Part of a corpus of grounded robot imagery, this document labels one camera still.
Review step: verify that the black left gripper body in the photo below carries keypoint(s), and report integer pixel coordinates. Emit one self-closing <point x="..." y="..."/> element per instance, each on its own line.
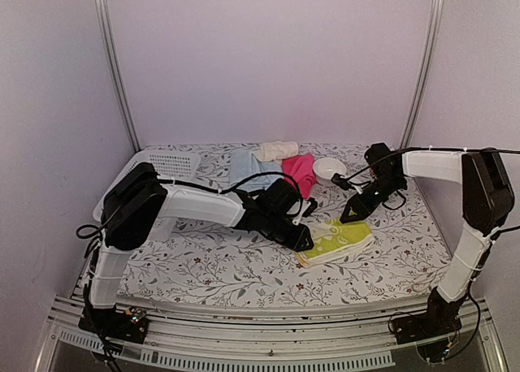
<point x="276" y="231"/>

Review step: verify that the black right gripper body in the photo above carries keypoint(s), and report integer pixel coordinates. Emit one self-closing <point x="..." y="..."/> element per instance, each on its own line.
<point x="387" y="188"/>

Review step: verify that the green crocodile pattern towel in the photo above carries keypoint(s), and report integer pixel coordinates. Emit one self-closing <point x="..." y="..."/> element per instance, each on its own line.
<point x="334" y="240"/>

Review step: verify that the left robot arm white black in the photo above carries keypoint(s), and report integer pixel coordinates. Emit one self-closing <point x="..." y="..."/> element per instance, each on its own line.
<point x="131" y="208"/>

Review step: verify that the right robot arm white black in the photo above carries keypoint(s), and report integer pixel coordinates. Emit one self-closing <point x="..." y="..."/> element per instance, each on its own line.
<point x="487" y="199"/>

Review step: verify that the white ceramic bowl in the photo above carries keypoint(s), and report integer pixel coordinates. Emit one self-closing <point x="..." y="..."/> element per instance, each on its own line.
<point x="325" y="168"/>

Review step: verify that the pink towel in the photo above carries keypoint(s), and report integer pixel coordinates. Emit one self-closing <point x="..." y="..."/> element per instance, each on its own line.
<point x="300" y="167"/>

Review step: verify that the light blue towel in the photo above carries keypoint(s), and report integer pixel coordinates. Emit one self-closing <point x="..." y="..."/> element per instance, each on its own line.
<point x="243" y="164"/>

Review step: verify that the cream rolled towel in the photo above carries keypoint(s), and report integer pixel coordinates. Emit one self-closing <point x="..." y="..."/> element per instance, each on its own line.
<point x="276" y="151"/>

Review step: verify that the floral patterned table mat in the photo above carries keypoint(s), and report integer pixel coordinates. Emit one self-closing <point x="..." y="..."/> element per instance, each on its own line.
<point x="195" y="262"/>

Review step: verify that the white plastic basket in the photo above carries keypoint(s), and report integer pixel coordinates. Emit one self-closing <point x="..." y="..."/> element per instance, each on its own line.
<point x="171" y="165"/>

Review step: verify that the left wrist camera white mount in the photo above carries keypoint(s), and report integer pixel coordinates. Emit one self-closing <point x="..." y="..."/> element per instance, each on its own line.
<point x="304" y="210"/>

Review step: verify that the aluminium front rail base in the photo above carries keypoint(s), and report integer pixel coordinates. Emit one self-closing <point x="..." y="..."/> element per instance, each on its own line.
<point x="327" y="338"/>

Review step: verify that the right aluminium frame post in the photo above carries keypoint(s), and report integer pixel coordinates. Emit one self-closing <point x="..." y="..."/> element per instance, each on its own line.
<point x="433" y="29"/>

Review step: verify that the aluminium frame post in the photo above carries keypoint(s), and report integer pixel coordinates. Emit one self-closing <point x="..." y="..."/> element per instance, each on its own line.
<point x="433" y="29"/>
<point x="104" y="21"/>

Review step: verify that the left aluminium frame post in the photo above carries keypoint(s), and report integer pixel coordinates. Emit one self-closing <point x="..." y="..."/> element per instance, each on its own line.
<point x="104" y="21"/>

